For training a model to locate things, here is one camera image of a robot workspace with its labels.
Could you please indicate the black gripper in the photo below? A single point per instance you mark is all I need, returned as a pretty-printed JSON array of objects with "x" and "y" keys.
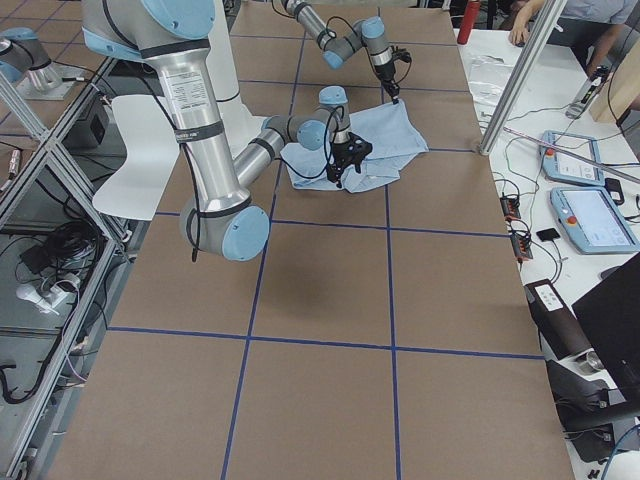
[
  {"x": 341, "y": 151},
  {"x": 384, "y": 73}
]

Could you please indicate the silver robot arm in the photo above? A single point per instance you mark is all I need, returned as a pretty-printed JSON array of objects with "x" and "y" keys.
[
  {"x": 173, "y": 38},
  {"x": 368, "y": 34}
]

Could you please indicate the second grey robot arm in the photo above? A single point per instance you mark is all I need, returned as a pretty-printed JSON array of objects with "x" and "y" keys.
[{"x": 23, "y": 55}]

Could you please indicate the clear plastic bag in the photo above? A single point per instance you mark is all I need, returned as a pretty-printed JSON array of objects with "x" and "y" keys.
[{"x": 487, "y": 77}]

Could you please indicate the red water bottle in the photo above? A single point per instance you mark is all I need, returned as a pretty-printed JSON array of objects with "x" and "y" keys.
[{"x": 468, "y": 21}]

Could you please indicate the orange circuit board upper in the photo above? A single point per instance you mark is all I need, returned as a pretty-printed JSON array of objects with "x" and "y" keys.
[{"x": 510, "y": 207}]

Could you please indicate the orange circuit board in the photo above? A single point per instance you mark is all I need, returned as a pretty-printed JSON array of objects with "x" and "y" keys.
[
  {"x": 510, "y": 207},
  {"x": 521, "y": 246}
]

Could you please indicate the white plastic chair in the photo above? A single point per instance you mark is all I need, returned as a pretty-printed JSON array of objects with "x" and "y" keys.
[{"x": 135, "y": 189}]

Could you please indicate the orange circuit board lower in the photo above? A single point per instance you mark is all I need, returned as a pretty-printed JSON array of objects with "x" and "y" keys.
[{"x": 521, "y": 246}]

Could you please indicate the seated person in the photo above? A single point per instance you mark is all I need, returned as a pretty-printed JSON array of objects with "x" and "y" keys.
[{"x": 589, "y": 28}]

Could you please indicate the black small square device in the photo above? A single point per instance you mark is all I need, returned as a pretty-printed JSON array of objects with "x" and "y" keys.
[{"x": 548, "y": 235}]

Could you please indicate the lower teach pendant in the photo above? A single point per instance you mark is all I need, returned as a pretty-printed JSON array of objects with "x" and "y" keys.
[{"x": 591, "y": 220}]

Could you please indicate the black box with white label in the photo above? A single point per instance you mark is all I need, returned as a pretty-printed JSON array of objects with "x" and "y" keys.
[{"x": 555, "y": 320}]

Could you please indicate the white power strip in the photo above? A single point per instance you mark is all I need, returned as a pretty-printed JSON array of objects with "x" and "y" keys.
[{"x": 49, "y": 301}]

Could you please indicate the white pedestal column with base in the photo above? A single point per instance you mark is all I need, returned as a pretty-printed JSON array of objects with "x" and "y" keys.
[{"x": 241, "y": 125}]

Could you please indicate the aluminium frame post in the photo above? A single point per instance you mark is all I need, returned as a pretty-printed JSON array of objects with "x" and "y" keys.
[{"x": 533, "y": 25}]

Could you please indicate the aluminium side frame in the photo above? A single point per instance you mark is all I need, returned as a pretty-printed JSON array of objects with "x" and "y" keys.
[{"x": 63, "y": 150}]

